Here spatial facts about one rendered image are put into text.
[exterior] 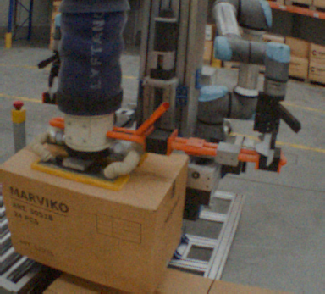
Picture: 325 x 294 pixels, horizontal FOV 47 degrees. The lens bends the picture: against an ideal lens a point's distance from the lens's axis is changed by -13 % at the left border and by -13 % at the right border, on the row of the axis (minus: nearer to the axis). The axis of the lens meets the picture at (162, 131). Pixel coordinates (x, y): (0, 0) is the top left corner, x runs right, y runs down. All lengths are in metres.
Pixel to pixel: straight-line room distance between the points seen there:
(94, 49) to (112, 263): 0.70
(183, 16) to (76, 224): 1.01
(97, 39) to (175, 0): 0.69
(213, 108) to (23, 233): 0.92
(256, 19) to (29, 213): 1.12
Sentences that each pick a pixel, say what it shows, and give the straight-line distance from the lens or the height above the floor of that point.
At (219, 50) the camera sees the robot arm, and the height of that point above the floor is 1.50.
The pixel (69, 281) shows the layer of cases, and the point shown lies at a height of 0.54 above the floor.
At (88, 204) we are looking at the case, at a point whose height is 1.02.
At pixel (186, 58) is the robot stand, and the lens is 1.85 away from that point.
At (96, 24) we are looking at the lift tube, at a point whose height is 1.56.
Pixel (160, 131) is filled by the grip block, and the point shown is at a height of 1.21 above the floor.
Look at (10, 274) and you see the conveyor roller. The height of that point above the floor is 0.55.
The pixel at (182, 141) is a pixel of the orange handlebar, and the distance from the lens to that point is 1.31.
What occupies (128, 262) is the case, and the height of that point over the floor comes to 0.83.
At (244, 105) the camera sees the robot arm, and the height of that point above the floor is 1.22.
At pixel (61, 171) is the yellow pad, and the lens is 1.35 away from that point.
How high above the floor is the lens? 1.70
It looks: 21 degrees down
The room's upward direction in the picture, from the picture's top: 4 degrees clockwise
